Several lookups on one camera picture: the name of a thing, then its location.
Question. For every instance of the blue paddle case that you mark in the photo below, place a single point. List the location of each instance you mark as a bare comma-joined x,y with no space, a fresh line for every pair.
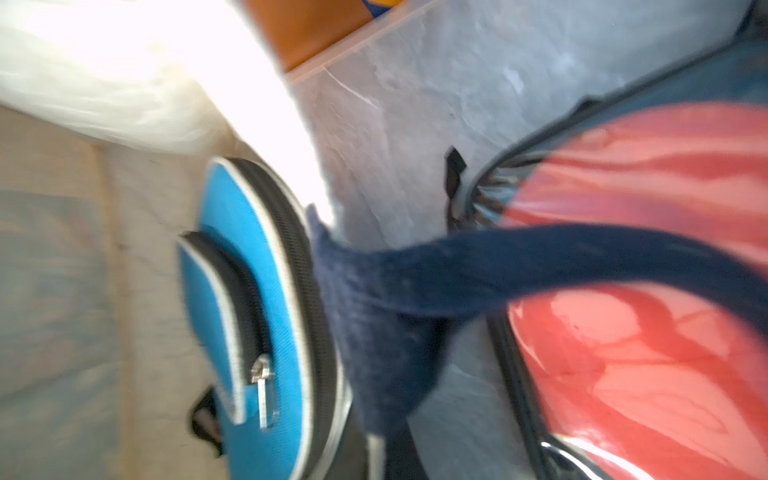
279,404

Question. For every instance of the cream canvas tote bag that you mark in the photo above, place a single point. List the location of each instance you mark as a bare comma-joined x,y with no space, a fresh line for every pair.
111,112

